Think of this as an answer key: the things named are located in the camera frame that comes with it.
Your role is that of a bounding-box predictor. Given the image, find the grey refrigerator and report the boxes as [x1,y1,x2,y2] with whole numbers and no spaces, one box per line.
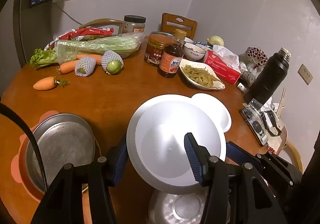
[1,0,53,93]

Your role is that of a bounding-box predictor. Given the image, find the wall power outlet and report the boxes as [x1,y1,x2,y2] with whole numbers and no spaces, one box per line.
[298,64,313,85]

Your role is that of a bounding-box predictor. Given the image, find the curved wooden chair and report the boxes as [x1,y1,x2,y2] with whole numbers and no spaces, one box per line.
[79,18,123,35]

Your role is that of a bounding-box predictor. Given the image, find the middle carrot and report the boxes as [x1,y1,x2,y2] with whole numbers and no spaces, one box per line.
[57,60,78,74]

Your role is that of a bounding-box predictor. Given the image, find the large instant noodle bowl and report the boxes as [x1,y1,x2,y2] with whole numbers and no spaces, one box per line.
[126,94,226,195]

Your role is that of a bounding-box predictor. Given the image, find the pink crab shaped plate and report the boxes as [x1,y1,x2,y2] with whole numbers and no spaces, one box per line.
[10,109,60,203]

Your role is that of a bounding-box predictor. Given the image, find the black thermos flask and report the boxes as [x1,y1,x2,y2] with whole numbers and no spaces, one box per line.
[244,48,291,106]

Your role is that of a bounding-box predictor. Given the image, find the rear carrot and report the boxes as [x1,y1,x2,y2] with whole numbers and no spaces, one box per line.
[76,53,104,66]

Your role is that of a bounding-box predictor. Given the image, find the yellow shell shaped plate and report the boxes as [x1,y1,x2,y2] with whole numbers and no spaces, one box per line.
[82,138,102,193]

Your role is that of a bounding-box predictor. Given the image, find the clear jar black lid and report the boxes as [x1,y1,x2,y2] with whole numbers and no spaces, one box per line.
[122,15,146,33]

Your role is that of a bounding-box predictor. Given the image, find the yellow tape roll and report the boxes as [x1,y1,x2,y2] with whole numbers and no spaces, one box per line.
[207,36,225,46]

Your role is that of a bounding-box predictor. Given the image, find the red snack bag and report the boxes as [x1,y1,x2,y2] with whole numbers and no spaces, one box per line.
[44,27,114,50]

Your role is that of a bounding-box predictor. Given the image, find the right netted green fruit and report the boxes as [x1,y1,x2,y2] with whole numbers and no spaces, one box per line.
[101,50,124,75]

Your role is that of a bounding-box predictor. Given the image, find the small white bottle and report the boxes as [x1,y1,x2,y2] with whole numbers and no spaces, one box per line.
[237,82,247,93]

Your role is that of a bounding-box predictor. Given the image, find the red sauce jar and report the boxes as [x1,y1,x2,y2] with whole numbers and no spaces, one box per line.
[144,31,173,66]

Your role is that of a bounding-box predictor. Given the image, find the carrot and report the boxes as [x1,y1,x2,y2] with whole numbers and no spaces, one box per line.
[33,76,68,91]
[57,60,78,74]
[76,53,104,66]

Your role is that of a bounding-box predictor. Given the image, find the white plate of vegetables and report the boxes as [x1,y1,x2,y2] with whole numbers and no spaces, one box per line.
[180,59,225,90]

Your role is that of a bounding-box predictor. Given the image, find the netted green fruit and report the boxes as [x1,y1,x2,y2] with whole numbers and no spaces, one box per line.
[74,56,97,77]
[101,50,124,75]

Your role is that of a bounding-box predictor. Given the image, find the red tissue box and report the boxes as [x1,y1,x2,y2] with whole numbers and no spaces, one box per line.
[203,45,241,85]

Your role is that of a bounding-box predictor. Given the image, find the bagged celery bunch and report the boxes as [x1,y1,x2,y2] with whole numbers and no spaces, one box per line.
[29,32,145,69]

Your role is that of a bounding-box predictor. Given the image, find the left netted green fruit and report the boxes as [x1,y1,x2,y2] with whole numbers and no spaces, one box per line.
[74,56,97,77]

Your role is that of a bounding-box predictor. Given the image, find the small instant noodle bowl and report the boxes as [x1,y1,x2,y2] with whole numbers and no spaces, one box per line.
[191,93,232,133]

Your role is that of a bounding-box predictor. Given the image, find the round metal pan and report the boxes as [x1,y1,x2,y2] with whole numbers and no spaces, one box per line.
[33,113,95,185]

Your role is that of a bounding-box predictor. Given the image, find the red white patterned ornament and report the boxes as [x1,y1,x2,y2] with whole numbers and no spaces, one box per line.
[245,46,268,67]

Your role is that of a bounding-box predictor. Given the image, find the stainless steel bowl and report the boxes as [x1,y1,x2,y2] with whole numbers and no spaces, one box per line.
[148,188,208,223]

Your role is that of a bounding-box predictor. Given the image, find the dark soy sauce bottle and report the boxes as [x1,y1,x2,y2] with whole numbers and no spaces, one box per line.
[157,29,187,78]

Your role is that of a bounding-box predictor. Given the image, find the carrot in front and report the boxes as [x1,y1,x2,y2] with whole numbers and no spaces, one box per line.
[33,76,68,91]

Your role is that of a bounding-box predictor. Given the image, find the white ceramic bowl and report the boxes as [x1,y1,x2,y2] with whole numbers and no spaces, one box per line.
[183,43,206,61]

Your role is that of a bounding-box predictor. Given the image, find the black cable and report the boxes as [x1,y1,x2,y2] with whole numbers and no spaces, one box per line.
[0,102,49,193]

